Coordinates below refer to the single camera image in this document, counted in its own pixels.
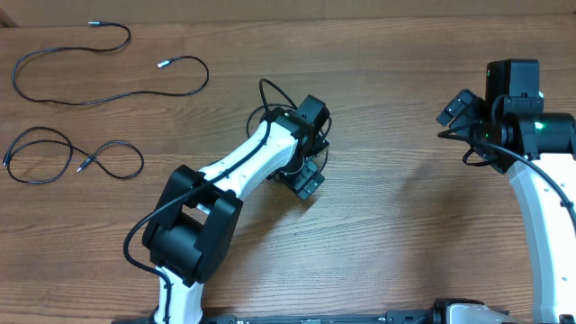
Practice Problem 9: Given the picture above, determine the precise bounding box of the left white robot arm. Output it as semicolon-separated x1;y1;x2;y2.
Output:
142;95;331;323

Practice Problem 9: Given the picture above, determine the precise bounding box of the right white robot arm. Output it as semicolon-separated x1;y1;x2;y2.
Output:
436;58;575;323

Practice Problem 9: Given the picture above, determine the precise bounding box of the thin black USB cable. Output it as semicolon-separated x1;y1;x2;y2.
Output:
245;103;334;176

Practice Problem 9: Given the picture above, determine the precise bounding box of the thick black cable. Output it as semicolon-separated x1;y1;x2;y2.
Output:
11;21;211;107

